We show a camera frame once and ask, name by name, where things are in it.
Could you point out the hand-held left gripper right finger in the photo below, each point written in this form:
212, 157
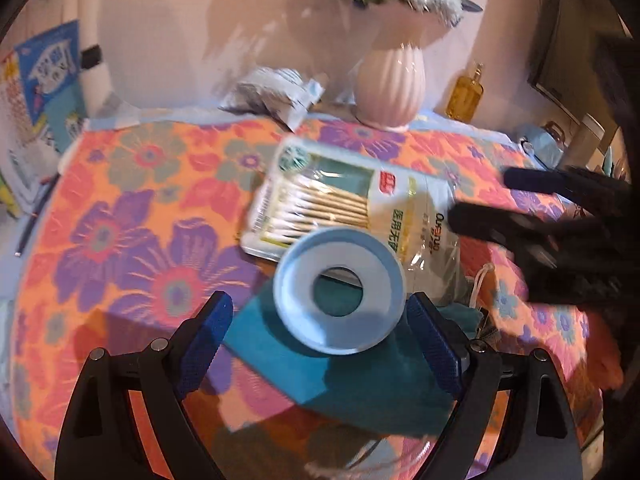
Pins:
435, 345

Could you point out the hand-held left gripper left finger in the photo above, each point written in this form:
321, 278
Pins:
205, 345

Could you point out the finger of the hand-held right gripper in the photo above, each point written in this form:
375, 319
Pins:
540, 181
490, 225

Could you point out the clear gauze packet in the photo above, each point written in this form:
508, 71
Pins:
420, 220

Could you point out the teal cloth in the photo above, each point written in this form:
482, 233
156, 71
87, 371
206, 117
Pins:
360, 385

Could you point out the cotton swab packet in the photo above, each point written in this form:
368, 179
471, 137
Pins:
310, 205

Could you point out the bamboo pen holder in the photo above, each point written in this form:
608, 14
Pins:
590, 140

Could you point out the amber glass bottle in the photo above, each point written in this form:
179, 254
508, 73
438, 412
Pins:
465, 100

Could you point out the floral patterned cloth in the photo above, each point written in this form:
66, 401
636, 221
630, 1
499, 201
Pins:
150, 240

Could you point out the clear plastic bag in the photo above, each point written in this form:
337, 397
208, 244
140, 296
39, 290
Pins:
350, 455

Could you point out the black monitor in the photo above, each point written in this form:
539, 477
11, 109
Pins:
565, 35

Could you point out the white ribbed vase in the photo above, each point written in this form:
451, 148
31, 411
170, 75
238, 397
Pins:
390, 85

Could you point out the dark pen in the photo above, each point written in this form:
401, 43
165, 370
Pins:
35, 215

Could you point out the white printed wipes packet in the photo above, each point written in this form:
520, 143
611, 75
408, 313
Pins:
270, 95

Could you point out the white desk lamp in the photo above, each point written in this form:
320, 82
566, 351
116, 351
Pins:
92, 90

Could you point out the blue cover book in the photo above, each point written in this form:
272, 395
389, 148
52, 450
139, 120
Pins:
50, 70

